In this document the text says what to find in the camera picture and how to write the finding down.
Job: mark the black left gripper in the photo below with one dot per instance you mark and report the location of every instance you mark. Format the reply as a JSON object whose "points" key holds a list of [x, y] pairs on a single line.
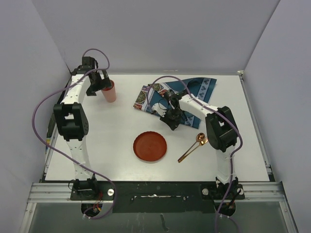
{"points": [[103, 83]]}

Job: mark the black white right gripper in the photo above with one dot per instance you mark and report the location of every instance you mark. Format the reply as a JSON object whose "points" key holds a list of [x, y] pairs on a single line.
{"points": [[173, 124]]}

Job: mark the pink plastic cup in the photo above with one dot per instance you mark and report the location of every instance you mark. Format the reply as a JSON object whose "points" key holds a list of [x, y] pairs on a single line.
{"points": [[109, 93]]}

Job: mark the blue patterned placemat cloth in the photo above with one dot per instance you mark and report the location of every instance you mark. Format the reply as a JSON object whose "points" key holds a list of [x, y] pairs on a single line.
{"points": [[200, 87]]}

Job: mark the red round plate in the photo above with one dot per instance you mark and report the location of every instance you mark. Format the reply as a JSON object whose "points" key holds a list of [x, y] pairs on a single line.
{"points": [[150, 146]]}

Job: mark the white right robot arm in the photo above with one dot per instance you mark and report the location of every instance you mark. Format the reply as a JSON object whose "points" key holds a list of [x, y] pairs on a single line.
{"points": [[221, 129]]}

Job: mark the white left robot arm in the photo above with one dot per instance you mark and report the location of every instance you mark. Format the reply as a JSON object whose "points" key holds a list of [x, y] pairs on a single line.
{"points": [[72, 122]]}

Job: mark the copper spoon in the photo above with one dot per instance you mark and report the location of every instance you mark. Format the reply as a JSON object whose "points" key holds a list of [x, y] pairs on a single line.
{"points": [[199, 137]]}

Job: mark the copper fork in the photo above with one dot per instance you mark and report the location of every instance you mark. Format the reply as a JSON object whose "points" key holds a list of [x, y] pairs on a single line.
{"points": [[192, 149]]}

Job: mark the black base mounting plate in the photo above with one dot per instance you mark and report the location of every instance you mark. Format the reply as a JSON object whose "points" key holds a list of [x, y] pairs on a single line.
{"points": [[99, 209]]}

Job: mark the aluminium front rail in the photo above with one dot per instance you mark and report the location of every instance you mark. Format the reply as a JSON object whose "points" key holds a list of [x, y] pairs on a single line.
{"points": [[248, 191]]}

